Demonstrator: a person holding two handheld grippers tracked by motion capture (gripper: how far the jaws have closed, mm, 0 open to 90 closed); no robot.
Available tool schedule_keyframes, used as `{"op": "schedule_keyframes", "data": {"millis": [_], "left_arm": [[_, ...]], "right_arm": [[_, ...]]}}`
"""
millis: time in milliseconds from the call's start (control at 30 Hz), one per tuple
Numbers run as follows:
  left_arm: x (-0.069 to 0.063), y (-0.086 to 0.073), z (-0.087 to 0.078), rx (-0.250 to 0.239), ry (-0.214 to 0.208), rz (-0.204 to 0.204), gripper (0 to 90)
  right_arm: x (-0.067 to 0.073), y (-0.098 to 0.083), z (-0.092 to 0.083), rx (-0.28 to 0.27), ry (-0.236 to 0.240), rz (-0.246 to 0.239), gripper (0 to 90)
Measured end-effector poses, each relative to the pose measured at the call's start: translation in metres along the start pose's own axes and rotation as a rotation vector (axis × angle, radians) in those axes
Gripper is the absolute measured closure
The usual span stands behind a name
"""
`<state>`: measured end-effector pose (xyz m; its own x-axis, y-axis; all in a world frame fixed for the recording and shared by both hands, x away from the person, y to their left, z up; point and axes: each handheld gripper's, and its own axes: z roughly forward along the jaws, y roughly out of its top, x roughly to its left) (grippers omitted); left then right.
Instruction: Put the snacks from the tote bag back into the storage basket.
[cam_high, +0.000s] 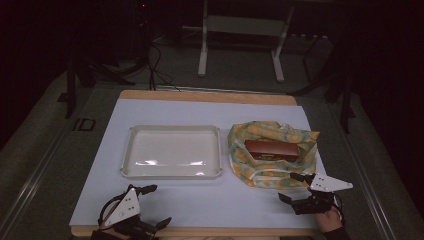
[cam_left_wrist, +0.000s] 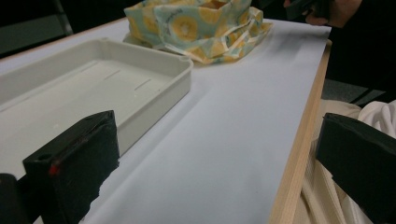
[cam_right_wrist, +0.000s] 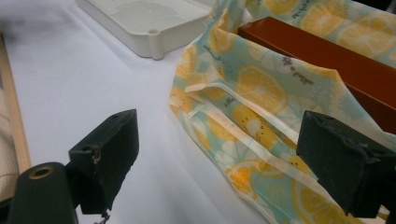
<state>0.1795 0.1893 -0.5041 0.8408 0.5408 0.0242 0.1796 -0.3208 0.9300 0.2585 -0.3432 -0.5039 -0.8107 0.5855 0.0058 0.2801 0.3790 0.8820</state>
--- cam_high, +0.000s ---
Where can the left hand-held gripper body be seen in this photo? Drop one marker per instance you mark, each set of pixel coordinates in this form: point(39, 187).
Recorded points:
point(128, 206)

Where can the white plastic tray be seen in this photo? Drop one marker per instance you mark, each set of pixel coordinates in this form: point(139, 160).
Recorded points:
point(171, 150)

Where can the person's right hand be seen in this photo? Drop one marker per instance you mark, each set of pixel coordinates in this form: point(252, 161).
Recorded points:
point(330, 220)

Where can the metal floor rail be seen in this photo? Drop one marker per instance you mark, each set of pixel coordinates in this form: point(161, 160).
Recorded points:
point(30, 186)
point(370, 186)

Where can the white table mat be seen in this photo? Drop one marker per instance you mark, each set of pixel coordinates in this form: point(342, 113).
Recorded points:
point(200, 200)

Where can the yellow green patterned bag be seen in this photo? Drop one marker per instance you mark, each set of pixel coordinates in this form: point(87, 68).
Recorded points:
point(266, 176)

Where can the black floor bracket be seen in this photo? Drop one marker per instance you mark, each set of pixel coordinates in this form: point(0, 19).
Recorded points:
point(84, 124)

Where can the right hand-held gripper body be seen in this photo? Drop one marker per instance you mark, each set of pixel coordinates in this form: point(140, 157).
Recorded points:
point(328, 184)

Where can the white metal stand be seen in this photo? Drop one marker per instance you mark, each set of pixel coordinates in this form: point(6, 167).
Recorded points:
point(245, 26)

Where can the person's left hand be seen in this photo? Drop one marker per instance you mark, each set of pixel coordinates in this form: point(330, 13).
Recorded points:
point(106, 227)

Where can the black metal stand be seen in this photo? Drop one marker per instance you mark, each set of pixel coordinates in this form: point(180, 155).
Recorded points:
point(70, 93)
point(345, 100)

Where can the brown rectangular box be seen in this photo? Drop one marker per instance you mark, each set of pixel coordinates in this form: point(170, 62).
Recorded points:
point(271, 149)

